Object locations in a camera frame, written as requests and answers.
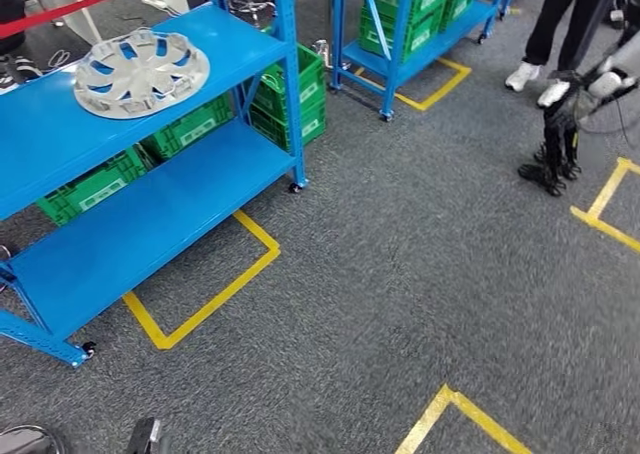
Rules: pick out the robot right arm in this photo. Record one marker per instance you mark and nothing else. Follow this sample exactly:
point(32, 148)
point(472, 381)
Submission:
point(627, 53)

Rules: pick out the blue metal shelf rack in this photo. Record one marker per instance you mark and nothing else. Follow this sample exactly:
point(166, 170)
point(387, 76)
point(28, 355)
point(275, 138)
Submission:
point(125, 239)
point(450, 37)

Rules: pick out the yellow floor tape outline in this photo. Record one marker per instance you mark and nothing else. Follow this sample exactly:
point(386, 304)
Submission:
point(450, 394)
point(220, 300)

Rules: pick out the chrome chair base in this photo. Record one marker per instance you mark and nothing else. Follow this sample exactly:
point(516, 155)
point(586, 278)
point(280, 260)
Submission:
point(255, 4)

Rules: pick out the silver wheel hubcap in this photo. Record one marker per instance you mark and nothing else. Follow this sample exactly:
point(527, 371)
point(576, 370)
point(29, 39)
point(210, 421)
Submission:
point(143, 73)

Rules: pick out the person with white shoes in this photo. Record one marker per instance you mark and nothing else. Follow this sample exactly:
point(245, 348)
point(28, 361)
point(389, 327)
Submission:
point(550, 14)

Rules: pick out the narrow white desk panel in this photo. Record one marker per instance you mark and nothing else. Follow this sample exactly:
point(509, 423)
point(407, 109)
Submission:
point(75, 7)

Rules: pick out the long red barrier belt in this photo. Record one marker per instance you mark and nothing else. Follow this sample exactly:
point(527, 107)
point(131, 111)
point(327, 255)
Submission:
point(75, 6)

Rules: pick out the seated person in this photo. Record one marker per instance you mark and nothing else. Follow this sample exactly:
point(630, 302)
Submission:
point(10, 7)

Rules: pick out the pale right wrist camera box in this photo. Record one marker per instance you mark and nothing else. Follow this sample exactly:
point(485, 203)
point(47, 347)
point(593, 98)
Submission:
point(607, 85)

